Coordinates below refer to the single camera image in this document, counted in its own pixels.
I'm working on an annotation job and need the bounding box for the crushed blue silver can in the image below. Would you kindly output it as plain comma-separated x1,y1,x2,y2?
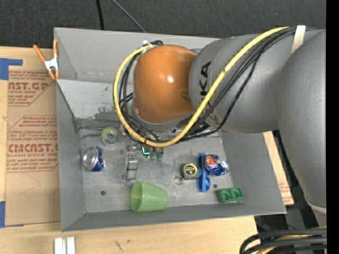
83,146,106,173

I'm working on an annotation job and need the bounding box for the green plastic connector block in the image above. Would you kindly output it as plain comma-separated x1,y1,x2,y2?
217,186,244,203

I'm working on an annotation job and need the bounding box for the pale green tape roll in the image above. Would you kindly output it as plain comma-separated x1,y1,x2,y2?
101,126,118,146

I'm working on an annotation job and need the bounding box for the black and yellow tape measure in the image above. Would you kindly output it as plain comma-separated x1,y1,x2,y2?
181,162,200,180

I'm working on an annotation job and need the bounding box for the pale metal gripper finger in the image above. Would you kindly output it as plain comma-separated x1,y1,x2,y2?
123,152,132,181
131,152,139,181

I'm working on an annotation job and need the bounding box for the crushed blue red can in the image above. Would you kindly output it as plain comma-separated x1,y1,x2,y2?
202,154,229,177

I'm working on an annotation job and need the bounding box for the brown cardboard board red print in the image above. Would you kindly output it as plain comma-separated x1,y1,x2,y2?
0,46,295,228

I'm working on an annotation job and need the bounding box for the grey metal bin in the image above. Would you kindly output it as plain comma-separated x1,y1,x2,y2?
53,27,288,232

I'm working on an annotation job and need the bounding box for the green plastic cup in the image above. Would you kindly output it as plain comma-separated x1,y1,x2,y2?
129,180,168,213

